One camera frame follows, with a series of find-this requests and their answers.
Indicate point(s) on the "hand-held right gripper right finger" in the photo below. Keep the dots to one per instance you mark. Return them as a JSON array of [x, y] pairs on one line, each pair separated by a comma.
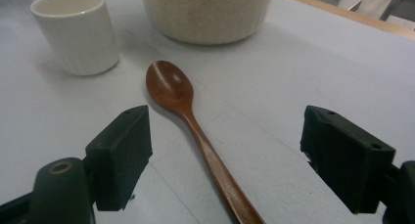
[[347, 158]]

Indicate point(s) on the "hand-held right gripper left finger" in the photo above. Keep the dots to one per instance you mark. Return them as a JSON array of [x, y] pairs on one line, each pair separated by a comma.
[[121, 158]]

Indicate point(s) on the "brown wooden spoon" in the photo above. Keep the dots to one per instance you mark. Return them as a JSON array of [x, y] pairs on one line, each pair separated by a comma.
[[182, 106]]

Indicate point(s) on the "white ribbed cup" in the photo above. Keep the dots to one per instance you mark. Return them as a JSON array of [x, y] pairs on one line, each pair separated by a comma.
[[78, 35]]

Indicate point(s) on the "grey metal stand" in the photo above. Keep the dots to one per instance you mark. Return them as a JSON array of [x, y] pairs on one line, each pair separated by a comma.
[[393, 4]]

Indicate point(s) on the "beige speckled bowl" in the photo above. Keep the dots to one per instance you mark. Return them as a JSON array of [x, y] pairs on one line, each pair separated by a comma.
[[207, 15]]

